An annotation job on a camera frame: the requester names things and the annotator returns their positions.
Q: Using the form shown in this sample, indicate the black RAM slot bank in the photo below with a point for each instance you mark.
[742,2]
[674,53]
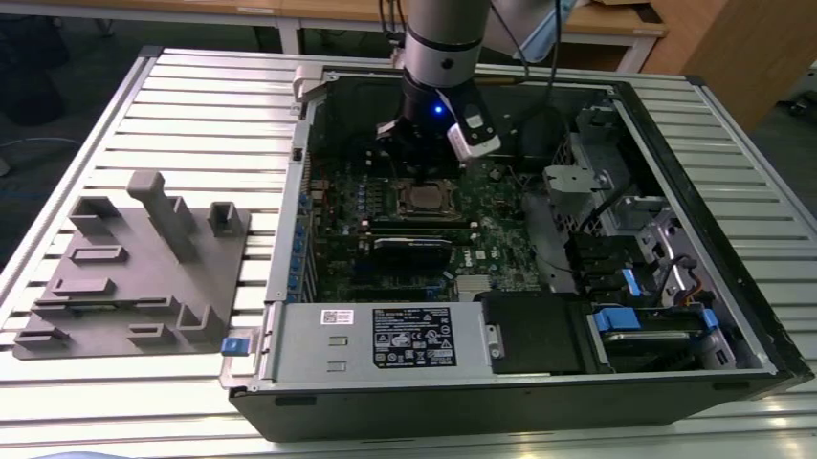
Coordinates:
[421,224]

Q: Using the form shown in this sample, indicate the blue case latch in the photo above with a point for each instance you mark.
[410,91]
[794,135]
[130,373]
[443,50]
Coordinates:
[235,346]

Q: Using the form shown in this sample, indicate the grey parts rack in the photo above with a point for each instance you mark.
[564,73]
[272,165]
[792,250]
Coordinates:
[147,287]

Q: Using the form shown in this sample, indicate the silver metal disk bay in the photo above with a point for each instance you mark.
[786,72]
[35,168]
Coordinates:
[568,181]

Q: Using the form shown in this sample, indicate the wooden desk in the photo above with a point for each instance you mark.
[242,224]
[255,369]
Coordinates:
[191,7]

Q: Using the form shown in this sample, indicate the black PC case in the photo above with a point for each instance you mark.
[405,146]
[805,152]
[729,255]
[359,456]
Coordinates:
[446,411]

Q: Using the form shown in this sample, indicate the silver chipset heat sink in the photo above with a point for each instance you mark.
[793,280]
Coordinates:
[474,283]

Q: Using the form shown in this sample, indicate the wooden cabinet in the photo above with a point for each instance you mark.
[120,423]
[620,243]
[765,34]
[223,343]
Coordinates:
[734,48]

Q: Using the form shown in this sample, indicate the silver power supply unit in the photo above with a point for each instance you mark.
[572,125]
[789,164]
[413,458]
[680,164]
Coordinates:
[306,344]

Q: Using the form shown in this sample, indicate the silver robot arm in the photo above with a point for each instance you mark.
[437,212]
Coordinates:
[446,52]

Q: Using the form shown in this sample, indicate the hard disk in blue carrier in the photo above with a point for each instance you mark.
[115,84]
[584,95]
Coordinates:
[616,319]

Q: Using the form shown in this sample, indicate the black graphics card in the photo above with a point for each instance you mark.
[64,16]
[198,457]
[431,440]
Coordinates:
[411,258]

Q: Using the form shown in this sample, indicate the green motherboard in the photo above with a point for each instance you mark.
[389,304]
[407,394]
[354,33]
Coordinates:
[505,248]

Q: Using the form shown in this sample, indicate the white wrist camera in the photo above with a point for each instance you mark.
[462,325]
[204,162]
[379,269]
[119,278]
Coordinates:
[475,138]

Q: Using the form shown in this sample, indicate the grey case latch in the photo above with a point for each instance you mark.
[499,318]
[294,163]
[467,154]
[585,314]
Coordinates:
[306,81]

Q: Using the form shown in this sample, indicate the black plastic shroud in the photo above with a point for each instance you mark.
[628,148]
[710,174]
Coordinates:
[535,334]

